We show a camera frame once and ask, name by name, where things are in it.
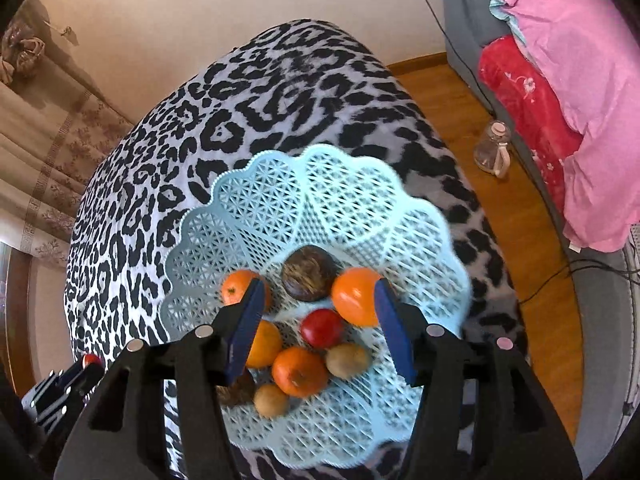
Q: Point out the brown kiwi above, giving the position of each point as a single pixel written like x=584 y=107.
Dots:
x=347 y=360
x=271 y=401

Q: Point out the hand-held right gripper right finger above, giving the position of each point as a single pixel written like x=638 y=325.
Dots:
x=395 y=330

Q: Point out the light blue cloth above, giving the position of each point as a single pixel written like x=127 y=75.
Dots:
x=502 y=10

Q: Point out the small mandarin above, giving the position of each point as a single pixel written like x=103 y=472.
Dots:
x=237 y=287
x=267 y=342
x=300 y=372

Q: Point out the beige patterned curtain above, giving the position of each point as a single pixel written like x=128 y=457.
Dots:
x=65 y=160

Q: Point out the clear plastic bottle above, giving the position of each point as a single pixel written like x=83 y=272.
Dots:
x=490 y=152

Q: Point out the red apple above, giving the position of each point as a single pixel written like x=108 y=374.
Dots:
x=322 y=327

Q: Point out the large orange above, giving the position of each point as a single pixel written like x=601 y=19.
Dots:
x=355 y=295

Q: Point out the grey sofa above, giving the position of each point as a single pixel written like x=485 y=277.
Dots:
x=460 y=35

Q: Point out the dark brown round fruit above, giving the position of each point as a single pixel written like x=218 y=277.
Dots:
x=307 y=272
x=240 y=391

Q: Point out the light blue plastic basket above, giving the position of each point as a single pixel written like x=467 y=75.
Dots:
x=310 y=195

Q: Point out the pink blanket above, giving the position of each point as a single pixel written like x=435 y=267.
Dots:
x=575 y=85

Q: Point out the red floral blanket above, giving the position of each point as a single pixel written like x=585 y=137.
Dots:
x=525 y=100

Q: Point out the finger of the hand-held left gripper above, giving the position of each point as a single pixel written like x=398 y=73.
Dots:
x=47 y=400
x=80 y=377

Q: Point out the small red tomato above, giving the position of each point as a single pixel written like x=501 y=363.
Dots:
x=92 y=359

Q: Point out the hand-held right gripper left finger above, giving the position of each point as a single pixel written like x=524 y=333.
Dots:
x=245 y=330

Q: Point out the leopard print tablecloth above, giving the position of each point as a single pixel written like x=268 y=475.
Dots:
x=280 y=95

